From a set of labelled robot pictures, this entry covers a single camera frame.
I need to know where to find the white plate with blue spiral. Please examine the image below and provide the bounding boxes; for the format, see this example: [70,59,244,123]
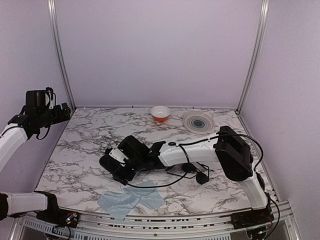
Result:
[182,111,215,135]

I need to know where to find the black sunglasses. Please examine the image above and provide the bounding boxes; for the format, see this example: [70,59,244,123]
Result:
[165,162,215,185]

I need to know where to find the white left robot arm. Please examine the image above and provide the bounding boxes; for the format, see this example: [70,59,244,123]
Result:
[0,87,71,223]

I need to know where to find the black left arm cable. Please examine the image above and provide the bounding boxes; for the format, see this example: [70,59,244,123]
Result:
[34,124,52,141]

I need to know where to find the aluminium front frame rail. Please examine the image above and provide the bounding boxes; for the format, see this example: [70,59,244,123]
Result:
[8,201,301,240]

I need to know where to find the orange bowl with white inside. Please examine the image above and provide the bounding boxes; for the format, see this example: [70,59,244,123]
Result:
[150,105,171,122]

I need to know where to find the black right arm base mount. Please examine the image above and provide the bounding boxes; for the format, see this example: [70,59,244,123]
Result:
[230,208,275,230]

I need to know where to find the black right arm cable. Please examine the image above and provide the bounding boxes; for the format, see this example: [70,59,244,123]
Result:
[124,133,281,221]

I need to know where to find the aluminium frame post left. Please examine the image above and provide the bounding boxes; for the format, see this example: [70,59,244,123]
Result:
[47,0,76,112]

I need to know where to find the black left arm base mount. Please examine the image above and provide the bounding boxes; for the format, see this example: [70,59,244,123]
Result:
[36,209,80,228]

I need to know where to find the aluminium frame post right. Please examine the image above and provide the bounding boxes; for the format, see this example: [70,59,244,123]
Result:
[236,0,270,115]

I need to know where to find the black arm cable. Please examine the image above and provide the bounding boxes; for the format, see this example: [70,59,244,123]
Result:
[34,124,52,141]
[124,133,281,221]

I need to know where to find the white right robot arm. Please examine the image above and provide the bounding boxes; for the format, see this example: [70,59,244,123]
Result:
[99,125,268,224]

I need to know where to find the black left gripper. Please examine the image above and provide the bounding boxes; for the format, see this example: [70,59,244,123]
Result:
[37,102,70,128]

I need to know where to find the aluminium frame post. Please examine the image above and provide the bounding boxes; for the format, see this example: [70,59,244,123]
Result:
[47,0,76,112]
[236,0,270,115]

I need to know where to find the light blue cleaning cloth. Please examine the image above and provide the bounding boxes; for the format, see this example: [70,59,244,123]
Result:
[97,191,140,221]
[123,186,165,210]

